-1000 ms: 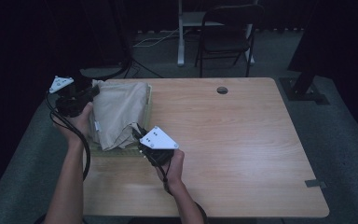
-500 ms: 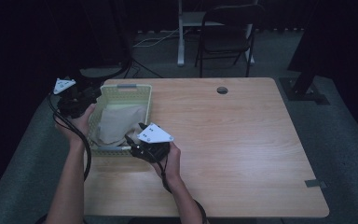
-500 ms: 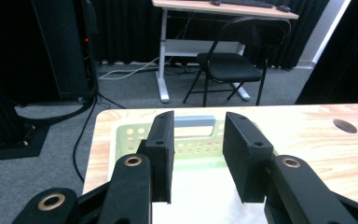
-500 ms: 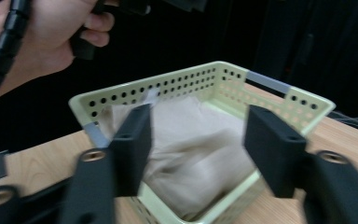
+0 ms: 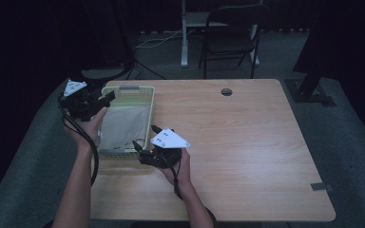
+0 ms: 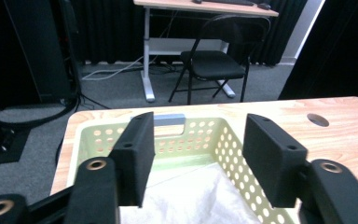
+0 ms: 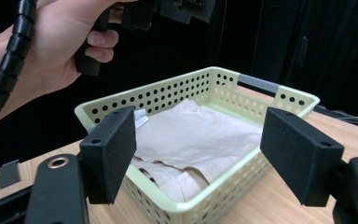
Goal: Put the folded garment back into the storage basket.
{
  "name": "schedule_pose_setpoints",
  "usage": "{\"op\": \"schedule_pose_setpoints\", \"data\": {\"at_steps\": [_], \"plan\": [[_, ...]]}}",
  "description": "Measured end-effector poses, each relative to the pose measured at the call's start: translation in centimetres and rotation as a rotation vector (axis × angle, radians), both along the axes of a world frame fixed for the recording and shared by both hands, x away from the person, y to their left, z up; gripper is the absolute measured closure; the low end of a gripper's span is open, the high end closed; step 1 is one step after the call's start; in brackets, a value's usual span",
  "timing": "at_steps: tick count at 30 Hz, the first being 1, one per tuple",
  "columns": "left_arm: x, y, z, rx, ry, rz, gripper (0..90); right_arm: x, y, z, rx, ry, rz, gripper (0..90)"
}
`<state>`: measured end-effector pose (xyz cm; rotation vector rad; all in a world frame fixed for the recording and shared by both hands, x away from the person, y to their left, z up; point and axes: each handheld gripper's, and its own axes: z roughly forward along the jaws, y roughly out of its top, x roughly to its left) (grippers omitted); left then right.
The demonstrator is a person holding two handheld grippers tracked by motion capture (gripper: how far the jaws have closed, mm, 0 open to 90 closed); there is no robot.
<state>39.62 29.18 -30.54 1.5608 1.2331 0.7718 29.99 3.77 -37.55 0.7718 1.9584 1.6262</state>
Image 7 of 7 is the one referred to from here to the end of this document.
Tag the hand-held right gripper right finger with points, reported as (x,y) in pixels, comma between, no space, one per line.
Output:
(298,155)

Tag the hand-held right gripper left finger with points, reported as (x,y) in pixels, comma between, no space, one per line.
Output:
(112,155)

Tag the grey tape piece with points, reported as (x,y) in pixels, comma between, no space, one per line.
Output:
(8,173)

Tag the light green perforated plastic basket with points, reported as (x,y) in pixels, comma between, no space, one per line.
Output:
(180,90)

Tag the beige garment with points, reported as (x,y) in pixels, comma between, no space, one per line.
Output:
(199,140)

